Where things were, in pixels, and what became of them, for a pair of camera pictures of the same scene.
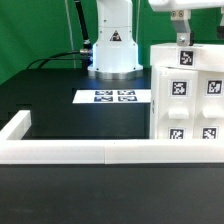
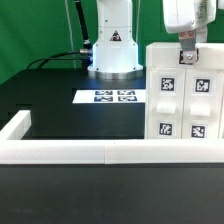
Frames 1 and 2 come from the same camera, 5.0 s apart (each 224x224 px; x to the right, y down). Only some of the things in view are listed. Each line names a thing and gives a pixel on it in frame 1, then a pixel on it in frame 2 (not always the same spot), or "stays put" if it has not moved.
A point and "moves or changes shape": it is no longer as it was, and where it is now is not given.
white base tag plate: x=112 y=96 stays put
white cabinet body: x=186 y=104 moves or changes shape
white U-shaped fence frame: x=17 y=151 stays put
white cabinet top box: x=209 y=57 stays put
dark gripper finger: x=220 y=28 → x=201 y=35
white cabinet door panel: x=208 y=105 moves or changes shape
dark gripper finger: x=180 y=20 → x=189 y=55
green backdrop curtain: x=51 y=34 stays put
